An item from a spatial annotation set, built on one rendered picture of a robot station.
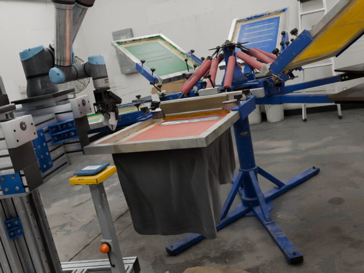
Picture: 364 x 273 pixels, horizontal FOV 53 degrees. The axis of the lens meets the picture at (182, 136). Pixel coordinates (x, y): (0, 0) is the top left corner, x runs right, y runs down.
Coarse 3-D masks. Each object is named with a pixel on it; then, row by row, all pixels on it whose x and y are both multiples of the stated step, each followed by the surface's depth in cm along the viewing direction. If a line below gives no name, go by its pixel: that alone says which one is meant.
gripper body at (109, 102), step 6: (96, 90) 169; (102, 90) 171; (96, 96) 172; (102, 96) 171; (108, 96) 175; (96, 102) 171; (102, 102) 170; (108, 102) 172; (114, 102) 176; (102, 108) 171; (108, 108) 172
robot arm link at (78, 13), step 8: (80, 0) 160; (88, 0) 161; (80, 8) 165; (80, 16) 168; (80, 24) 172; (72, 32) 173; (72, 40) 177; (48, 48) 178; (72, 48) 183; (72, 56) 187
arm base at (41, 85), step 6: (48, 72) 175; (30, 78) 172; (36, 78) 171; (42, 78) 172; (48, 78) 175; (30, 84) 172; (36, 84) 171; (42, 84) 172; (48, 84) 173; (54, 84) 176; (30, 90) 172; (36, 90) 171; (42, 90) 171; (48, 90) 173; (54, 90) 175; (30, 96) 172
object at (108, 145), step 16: (128, 128) 188; (224, 128) 156; (96, 144) 162; (112, 144) 155; (128, 144) 150; (144, 144) 147; (160, 144) 144; (176, 144) 141; (192, 144) 138; (208, 144) 138
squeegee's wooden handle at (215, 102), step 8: (216, 96) 193; (224, 96) 191; (160, 104) 208; (168, 104) 206; (176, 104) 204; (184, 104) 202; (192, 104) 200; (200, 104) 198; (208, 104) 196; (216, 104) 194; (168, 112) 207; (176, 112) 205
